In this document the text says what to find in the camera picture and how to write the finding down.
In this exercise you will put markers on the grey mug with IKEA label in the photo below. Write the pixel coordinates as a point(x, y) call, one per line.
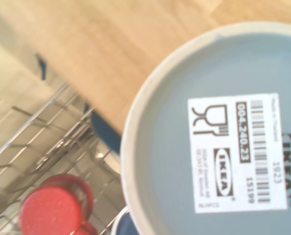
point(172, 122)

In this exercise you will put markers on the navy blue mug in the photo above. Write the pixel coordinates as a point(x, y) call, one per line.
point(124, 224)

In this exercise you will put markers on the red mug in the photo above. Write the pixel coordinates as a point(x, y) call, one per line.
point(52, 210)

